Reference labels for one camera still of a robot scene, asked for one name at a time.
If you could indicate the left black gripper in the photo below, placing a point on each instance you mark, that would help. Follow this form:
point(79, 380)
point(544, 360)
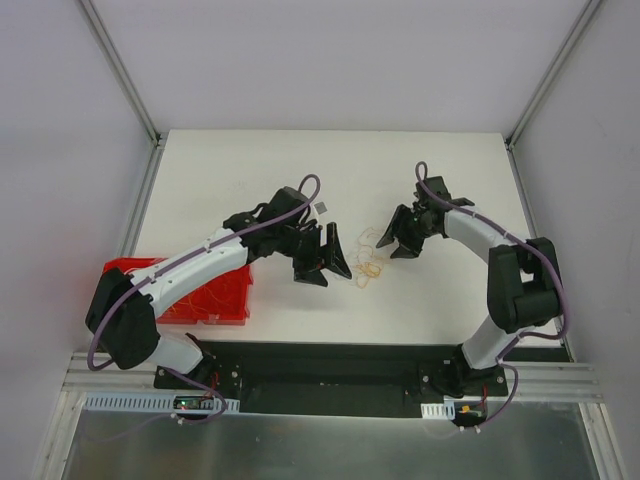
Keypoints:
point(314, 254)

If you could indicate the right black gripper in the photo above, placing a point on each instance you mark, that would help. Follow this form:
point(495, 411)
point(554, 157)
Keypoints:
point(408, 228)

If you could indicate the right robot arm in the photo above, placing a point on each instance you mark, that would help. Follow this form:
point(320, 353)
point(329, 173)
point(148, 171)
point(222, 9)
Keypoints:
point(523, 281)

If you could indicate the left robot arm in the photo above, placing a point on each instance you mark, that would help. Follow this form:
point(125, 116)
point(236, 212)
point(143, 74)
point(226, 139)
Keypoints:
point(125, 307)

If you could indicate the red plastic bin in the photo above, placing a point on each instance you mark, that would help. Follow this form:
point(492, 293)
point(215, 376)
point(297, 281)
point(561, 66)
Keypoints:
point(221, 301)

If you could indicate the right white cable duct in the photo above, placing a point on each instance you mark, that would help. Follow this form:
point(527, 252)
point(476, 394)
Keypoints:
point(438, 411)

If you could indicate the white cable duct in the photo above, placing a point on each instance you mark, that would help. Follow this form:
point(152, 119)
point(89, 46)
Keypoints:
point(152, 403)
point(438, 411)

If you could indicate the left white cable duct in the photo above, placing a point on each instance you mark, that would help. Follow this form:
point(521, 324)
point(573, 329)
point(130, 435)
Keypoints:
point(152, 403)

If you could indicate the right aluminium frame post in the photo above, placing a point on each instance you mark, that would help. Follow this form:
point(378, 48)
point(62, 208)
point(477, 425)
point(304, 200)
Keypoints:
point(576, 33)

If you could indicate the aluminium frame post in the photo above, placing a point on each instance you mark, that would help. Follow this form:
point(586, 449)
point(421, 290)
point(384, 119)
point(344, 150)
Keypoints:
point(105, 43)
point(576, 33)

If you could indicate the left aluminium frame post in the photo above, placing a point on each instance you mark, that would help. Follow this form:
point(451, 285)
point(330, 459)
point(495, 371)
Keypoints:
point(105, 43)

